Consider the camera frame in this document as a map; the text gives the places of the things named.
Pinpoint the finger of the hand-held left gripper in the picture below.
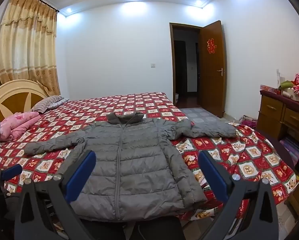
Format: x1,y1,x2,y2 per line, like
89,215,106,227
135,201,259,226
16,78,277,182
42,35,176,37
0,164,23,182

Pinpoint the green cloth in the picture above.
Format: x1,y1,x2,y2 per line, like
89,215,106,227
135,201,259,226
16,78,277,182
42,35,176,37
278,80,294,90

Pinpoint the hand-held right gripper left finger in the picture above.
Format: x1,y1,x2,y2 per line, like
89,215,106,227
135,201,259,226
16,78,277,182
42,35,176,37
14,150,97,240

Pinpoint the cream wooden headboard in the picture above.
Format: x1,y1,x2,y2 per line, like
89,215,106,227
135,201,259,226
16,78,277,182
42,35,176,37
0,79,50,122

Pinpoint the grey puffer jacket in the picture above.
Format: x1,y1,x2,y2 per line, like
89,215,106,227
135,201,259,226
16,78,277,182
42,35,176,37
24,112,237,221

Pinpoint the red bear-print bedspread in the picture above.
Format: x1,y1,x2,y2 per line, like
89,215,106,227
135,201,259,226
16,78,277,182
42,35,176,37
0,92,298,233

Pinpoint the wooden desk with drawers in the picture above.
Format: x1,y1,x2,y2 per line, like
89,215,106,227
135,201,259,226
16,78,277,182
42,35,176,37
256,90,299,217

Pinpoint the dark wooden bed footboard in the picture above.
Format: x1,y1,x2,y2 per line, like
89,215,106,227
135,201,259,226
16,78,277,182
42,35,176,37
272,139,296,171

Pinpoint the flat pink box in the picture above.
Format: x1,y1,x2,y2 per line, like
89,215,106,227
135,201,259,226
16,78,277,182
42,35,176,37
260,85,281,95

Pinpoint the purple shoe box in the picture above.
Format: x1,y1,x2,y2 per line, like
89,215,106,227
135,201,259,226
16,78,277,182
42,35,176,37
281,137,299,165

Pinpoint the brown wooden door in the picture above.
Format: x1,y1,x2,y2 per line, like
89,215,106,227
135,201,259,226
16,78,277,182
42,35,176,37
198,20,226,118

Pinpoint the beige patterned curtain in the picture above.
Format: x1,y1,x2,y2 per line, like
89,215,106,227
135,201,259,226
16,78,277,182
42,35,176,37
0,0,61,97

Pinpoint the brown door frame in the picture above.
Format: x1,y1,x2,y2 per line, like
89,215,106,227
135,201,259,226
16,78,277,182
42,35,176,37
170,22,205,105

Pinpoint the pink folded blanket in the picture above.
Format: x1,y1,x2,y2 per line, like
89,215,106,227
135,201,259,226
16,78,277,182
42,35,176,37
0,112,42,141

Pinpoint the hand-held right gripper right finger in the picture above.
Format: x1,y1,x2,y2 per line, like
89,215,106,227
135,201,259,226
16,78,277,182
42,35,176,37
198,151,279,240

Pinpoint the striped pillow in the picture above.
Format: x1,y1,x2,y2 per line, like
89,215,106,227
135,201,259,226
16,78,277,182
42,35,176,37
31,95,70,112

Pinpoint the magenta cloth bag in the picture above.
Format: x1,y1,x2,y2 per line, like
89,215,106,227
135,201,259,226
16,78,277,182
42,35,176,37
242,116,257,130

